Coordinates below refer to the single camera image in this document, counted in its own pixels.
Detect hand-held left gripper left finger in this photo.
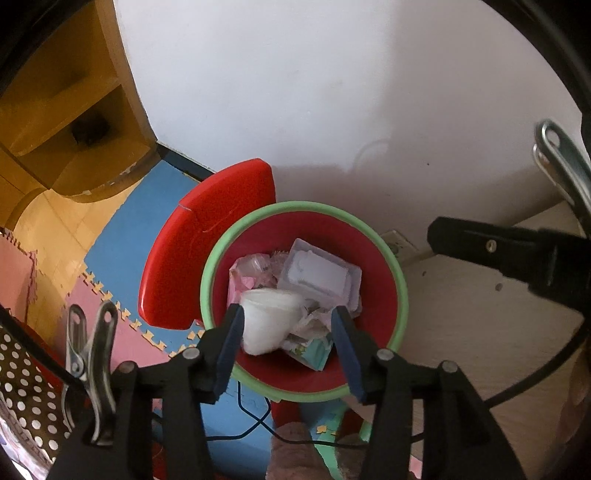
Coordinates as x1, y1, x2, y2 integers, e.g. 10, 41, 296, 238
46, 305, 245, 480

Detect foam puzzle floor mat tiles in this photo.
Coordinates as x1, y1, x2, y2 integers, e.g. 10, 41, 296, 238
0, 161, 426, 480

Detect teal printed plastic packet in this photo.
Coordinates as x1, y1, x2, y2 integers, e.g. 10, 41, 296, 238
287, 333, 337, 374

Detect metal spring clip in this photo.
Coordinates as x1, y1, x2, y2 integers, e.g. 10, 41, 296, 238
532, 119, 591, 222
61, 301, 118, 446

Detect polka dot cloth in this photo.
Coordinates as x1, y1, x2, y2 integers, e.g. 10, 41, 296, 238
0, 330, 75, 464

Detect red plastic stool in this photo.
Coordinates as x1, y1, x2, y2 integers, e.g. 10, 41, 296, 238
137, 158, 279, 332

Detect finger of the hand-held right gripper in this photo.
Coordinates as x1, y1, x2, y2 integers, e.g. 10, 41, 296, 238
426, 216, 591, 315

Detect pink and white plastic bag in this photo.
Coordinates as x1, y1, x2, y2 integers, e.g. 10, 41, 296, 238
228, 253, 282, 308

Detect wooden desk cabinet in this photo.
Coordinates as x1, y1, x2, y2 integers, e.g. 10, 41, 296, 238
0, 0, 161, 241

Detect clear crinkled plastic bag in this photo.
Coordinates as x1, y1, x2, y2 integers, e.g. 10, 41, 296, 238
239, 288, 306, 357

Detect thin black floor cable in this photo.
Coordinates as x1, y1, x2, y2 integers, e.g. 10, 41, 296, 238
203, 381, 426, 450

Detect red bin with green rim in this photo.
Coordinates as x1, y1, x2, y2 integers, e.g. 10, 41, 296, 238
200, 199, 410, 403

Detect person's plush trouser leg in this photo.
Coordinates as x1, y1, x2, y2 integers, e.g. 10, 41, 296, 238
267, 422, 333, 480

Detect thick black cable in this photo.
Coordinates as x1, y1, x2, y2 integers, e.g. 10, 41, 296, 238
478, 0, 591, 409

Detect pale blue box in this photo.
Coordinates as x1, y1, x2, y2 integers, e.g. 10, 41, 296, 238
278, 237, 364, 319

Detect green plastic stool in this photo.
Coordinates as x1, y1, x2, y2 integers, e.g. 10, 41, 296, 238
311, 418, 376, 480

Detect white blue-printed plastic bag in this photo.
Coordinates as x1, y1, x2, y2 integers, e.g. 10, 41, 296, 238
284, 300, 335, 354

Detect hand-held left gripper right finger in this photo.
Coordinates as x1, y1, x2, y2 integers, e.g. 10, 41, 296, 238
331, 305, 525, 480

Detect white wall socket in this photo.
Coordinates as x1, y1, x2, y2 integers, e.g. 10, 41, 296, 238
379, 229, 420, 265

